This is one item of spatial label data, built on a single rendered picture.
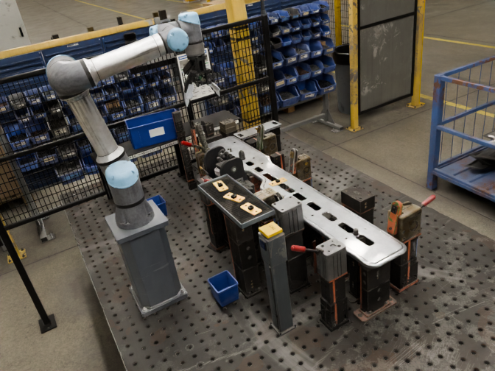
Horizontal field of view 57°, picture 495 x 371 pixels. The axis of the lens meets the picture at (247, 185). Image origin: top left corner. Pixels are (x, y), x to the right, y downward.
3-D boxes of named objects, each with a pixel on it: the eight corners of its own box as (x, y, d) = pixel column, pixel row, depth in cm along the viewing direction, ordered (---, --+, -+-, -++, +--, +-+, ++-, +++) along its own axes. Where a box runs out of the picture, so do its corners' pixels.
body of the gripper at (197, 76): (197, 89, 177) (191, 58, 171) (189, 85, 184) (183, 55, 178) (215, 84, 180) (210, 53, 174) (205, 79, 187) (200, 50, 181)
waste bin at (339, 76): (386, 107, 533) (387, 45, 498) (353, 120, 515) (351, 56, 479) (357, 98, 573) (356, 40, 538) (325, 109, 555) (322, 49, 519)
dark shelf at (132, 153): (241, 122, 282) (241, 118, 281) (99, 170, 248) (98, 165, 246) (225, 113, 299) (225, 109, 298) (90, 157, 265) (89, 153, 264)
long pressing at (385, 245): (417, 246, 160) (417, 242, 159) (368, 273, 151) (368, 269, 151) (233, 135, 268) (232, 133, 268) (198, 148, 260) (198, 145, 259)
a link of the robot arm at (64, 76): (42, 74, 141) (184, 20, 152) (40, 68, 150) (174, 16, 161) (60, 107, 147) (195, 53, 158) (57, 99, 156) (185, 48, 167)
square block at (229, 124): (244, 174, 287) (236, 121, 269) (233, 178, 284) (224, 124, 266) (238, 169, 293) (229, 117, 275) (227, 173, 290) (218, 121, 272)
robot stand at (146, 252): (143, 318, 188) (116, 241, 168) (130, 290, 204) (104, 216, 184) (188, 297, 195) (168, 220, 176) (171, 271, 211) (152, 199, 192)
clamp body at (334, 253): (354, 322, 171) (352, 246, 153) (331, 336, 167) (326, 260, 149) (337, 307, 178) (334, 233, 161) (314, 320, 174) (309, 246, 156)
